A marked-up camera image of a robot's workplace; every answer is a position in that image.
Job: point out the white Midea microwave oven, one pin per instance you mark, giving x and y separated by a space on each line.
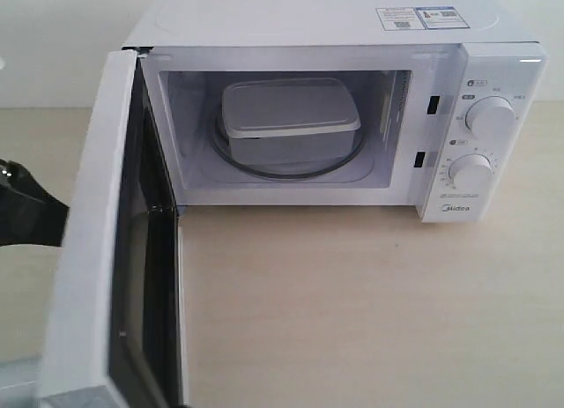
412 90

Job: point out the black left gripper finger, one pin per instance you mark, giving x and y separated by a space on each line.
29 214

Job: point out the glass turntable plate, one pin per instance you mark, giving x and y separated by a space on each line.
286 171

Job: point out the warning label sticker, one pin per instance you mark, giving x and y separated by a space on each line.
420 18

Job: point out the white microwave door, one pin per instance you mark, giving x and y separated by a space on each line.
113 337

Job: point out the lower white timer knob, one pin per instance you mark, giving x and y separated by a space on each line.
472 171

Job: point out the upper white control knob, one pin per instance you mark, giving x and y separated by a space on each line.
491 117

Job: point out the white lidded plastic container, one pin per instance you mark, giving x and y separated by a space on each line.
289 121

